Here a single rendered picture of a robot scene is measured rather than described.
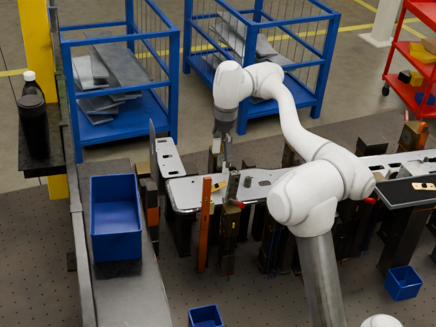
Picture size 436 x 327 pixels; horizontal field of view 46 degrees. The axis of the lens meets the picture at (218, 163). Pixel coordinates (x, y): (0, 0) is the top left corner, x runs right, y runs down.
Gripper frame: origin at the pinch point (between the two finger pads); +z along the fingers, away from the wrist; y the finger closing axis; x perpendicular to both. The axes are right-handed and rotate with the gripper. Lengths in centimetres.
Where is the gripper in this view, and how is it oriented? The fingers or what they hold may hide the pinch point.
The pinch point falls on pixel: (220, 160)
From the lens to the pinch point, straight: 202.0
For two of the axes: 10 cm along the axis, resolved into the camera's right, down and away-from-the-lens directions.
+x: -9.6, 1.2, -2.7
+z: -0.7, 8.0, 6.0
